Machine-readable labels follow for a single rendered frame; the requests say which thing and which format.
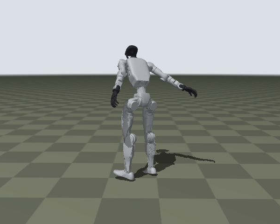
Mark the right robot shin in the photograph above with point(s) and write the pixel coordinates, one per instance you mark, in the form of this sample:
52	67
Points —
150	151

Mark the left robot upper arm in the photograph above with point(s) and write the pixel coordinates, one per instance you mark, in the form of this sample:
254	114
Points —
122	65

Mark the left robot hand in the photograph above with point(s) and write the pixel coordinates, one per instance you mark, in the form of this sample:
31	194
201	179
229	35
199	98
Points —
114	96

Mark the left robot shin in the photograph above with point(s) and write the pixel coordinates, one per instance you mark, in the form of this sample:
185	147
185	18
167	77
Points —
128	152

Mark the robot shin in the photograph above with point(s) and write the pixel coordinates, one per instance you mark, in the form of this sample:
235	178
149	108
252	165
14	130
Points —
128	152
150	151

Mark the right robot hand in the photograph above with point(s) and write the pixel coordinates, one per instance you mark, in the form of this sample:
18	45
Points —
188	89

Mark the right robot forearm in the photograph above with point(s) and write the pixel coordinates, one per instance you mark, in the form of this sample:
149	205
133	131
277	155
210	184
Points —
174	82

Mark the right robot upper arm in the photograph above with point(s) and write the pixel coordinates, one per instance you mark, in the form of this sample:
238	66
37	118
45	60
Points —
157	72

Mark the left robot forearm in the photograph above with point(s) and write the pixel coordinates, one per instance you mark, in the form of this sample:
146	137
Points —
119	79

